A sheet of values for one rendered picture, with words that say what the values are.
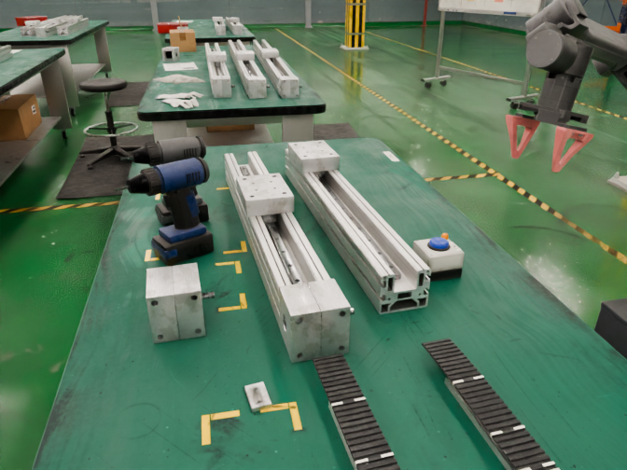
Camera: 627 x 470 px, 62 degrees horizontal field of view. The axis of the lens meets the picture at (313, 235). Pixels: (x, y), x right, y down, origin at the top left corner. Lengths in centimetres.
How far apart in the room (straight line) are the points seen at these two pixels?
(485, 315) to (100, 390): 68
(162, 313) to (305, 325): 25
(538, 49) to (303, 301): 54
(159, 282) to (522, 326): 66
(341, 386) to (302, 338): 11
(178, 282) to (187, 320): 7
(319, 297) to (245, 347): 16
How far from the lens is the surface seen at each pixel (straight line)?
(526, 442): 78
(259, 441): 78
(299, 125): 275
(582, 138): 97
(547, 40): 93
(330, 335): 87
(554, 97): 98
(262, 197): 119
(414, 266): 100
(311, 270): 97
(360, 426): 74
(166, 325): 95
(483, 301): 109
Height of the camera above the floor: 135
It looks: 27 degrees down
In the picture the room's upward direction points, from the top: straight up
